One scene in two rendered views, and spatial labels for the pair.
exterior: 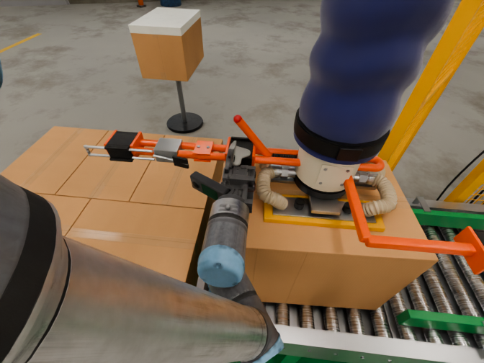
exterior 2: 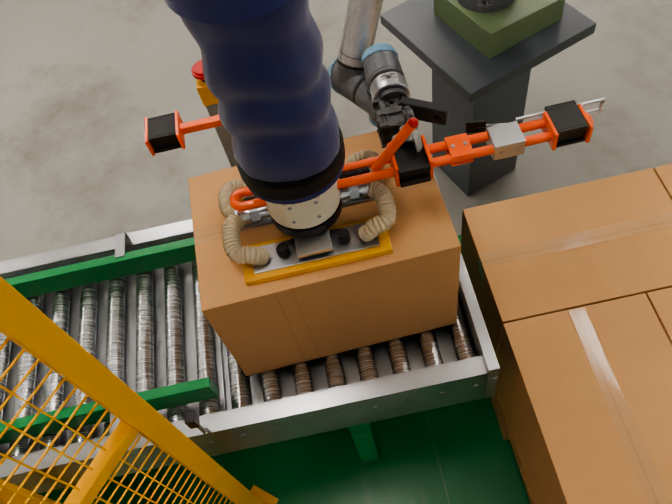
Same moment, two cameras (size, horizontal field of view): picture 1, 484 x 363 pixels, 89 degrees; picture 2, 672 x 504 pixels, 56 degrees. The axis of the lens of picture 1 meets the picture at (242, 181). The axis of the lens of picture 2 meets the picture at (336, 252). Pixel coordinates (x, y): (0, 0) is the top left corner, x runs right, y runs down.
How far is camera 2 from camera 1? 159 cm
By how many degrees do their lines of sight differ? 77
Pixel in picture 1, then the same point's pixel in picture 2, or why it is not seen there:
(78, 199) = not seen: outside the picture
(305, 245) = not seen: hidden behind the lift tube
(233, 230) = (376, 64)
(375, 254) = not seen: hidden behind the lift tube
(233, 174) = (399, 110)
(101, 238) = (622, 225)
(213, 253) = (383, 46)
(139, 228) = (581, 255)
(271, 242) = (352, 142)
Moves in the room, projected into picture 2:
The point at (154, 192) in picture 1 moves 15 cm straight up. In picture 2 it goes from (617, 324) to (631, 298)
